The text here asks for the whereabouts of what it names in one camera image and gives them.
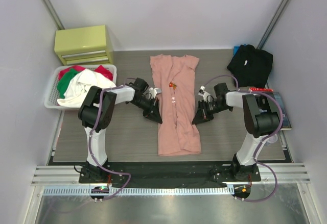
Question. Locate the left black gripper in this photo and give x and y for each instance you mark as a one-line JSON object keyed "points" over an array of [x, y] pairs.
{"points": [[153, 113]]}

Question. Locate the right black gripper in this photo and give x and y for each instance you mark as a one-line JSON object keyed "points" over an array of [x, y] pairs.
{"points": [[202, 112]]}

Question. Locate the pink printed t-shirt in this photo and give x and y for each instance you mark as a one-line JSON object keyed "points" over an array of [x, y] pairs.
{"points": [[175, 76]]}

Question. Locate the white plastic basket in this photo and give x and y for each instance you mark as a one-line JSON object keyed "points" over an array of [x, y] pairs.
{"points": [[52, 93]]}

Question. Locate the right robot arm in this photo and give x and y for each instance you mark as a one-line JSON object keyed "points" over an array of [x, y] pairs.
{"points": [[263, 118]]}

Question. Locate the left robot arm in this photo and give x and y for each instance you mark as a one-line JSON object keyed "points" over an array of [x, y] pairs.
{"points": [[96, 113]]}

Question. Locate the black folded t-shirt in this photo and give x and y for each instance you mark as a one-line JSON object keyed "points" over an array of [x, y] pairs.
{"points": [[251, 66]]}

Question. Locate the clear plastic cup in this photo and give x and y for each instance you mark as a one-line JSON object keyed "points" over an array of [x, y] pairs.
{"points": [[271, 140]]}

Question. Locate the white t-shirt in basket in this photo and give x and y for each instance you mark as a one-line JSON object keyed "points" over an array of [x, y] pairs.
{"points": [[80, 85]]}

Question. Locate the blue folded garment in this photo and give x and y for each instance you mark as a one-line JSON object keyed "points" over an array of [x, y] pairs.
{"points": [[235, 49]]}

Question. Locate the dark blue book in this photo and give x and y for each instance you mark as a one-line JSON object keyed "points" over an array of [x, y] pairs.
{"points": [[286, 125]]}

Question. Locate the red green garment in basket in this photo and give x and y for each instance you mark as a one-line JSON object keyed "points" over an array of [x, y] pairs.
{"points": [[67, 74]]}

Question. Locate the yellow-green drawer box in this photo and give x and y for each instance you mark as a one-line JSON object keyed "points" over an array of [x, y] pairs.
{"points": [[87, 45]]}

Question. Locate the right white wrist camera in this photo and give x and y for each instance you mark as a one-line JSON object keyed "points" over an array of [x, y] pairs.
{"points": [[204, 94]]}

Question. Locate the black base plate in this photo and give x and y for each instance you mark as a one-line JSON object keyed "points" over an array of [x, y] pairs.
{"points": [[168, 175]]}

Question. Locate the slotted cable duct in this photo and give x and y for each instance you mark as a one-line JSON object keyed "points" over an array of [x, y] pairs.
{"points": [[104, 191]]}

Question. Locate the aluminium frame rail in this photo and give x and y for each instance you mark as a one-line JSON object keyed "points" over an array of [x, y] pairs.
{"points": [[286, 173]]}

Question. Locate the left aluminium corner post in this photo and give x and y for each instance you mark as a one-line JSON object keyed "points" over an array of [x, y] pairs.
{"points": [[53, 14]]}

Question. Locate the aluminium corner post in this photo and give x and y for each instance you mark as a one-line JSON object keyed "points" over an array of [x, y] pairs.
{"points": [[273, 23], [53, 14]]}

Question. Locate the right aluminium corner post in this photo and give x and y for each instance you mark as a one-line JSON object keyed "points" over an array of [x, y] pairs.
{"points": [[273, 23]]}

